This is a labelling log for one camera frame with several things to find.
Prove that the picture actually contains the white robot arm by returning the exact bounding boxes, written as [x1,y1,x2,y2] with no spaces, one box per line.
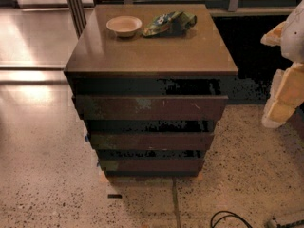
[260,0,304,128]

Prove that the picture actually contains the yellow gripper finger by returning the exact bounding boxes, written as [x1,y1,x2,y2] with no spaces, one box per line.
[260,21,286,47]
[261,63,304,128]

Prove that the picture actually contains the green chip bag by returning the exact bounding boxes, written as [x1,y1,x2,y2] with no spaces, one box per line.
[142,10,197,37]

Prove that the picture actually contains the brown wooden drawer cabinet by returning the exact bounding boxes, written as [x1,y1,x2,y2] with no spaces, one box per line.
[64,5,238,176]

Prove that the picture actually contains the grey power strip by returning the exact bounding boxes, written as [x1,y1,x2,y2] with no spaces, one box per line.
[267,217,304,228]

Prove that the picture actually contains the black floor cable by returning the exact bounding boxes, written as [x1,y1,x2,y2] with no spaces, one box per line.
[210,210,254,228]

